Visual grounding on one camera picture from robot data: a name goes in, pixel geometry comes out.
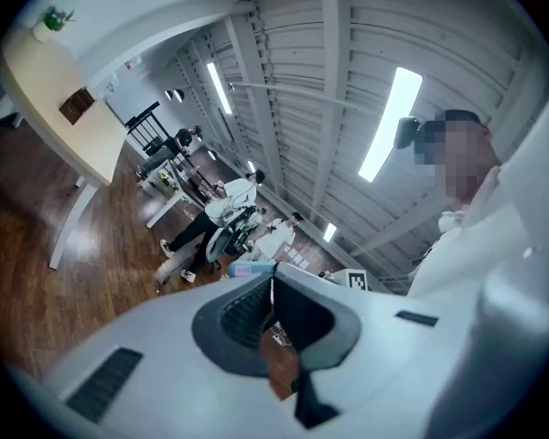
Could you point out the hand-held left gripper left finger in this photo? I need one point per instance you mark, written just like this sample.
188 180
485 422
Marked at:
164 359

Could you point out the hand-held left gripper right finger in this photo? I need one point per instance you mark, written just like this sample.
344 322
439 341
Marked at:
375 359

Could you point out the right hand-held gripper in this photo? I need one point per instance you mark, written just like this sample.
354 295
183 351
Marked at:
357 281

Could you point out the row of white paper sheets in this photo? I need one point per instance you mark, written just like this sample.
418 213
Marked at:
297 256

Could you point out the white power strip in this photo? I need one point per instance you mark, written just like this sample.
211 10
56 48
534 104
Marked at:
280 336

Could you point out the person's white shirt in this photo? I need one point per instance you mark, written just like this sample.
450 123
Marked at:
476 245

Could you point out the grey office chair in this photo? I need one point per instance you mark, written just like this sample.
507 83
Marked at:
219 245

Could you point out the person's head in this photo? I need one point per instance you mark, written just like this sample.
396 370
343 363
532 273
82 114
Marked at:
462 163

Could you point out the small white table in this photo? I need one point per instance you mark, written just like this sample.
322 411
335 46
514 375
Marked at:
164 199

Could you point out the white ceiling pipe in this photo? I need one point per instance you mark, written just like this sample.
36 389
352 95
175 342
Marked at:
302 93

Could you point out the white table leg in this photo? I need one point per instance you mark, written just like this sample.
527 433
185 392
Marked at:
79 181

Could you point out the black metal rack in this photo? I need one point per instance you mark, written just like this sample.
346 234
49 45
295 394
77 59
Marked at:
146 128

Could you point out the dark brown wooden desk organizer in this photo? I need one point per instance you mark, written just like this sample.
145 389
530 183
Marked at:
75 105

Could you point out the green plant in white pot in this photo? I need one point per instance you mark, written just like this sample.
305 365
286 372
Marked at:
42 32

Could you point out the black head-worn camera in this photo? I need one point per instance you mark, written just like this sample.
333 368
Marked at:
405 131

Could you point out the red and white wall sign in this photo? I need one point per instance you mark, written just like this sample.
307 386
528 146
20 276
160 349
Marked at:
132 62

